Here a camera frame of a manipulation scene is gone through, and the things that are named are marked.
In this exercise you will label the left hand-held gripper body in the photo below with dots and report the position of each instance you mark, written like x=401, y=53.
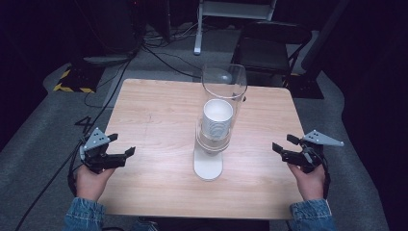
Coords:
x=96, y=157

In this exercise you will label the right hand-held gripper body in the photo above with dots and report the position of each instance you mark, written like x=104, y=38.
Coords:
x=304, y=157

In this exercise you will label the white paper cup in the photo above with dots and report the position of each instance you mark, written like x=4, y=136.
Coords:
x=216, y=125

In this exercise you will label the clear cup dispenser white base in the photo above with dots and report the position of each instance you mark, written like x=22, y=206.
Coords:
x=208, y=166

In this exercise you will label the person's left hand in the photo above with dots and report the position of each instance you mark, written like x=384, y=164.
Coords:
x=91, y=184

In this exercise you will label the person's right hand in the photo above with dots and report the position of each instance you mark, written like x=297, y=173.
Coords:
x=309, y=184

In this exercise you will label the yellow black striped ramp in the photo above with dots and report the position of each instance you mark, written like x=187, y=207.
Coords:
x=80, y=78

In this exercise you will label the black chair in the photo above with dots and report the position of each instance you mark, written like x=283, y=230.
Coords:
x=266, y=51

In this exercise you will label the black stand with base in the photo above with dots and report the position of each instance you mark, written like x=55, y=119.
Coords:
x=320, y=38

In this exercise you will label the dark equipment cabinet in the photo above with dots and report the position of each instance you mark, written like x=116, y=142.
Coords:
x=122, y=25

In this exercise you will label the white metal stand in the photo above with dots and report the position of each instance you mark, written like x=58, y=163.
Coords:
x=198, y=35

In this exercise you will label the grey flat base plate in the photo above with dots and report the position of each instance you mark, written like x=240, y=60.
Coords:
x=107, y=59

